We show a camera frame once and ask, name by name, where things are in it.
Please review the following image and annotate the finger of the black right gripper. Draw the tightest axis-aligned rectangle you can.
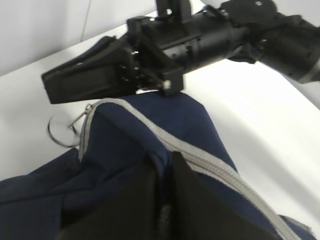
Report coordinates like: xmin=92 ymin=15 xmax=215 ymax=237
xmin=41 ymin=56 xmax=137 ymax=104

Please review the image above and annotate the navy and white lunch bag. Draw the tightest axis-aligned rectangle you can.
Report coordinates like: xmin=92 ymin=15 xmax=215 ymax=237
xmin=0 ymin=92 xmax=314 ymax=240

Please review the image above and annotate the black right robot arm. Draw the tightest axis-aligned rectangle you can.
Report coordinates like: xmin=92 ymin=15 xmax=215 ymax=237
xmin=41 ymin=0 xmax=320 ymax=104

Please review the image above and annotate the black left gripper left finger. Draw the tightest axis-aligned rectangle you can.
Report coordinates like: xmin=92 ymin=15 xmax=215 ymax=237
xmin=57 ymin=161 xmax=160 ymax=240

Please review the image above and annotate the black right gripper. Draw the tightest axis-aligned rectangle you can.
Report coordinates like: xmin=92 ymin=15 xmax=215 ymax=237
xmin=58 ymin=0 xmax=235 ymax=97

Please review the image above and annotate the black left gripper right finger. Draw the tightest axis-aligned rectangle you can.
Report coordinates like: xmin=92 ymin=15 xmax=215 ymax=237
xmin=171 ymin=151 xmax=278 ymax=240

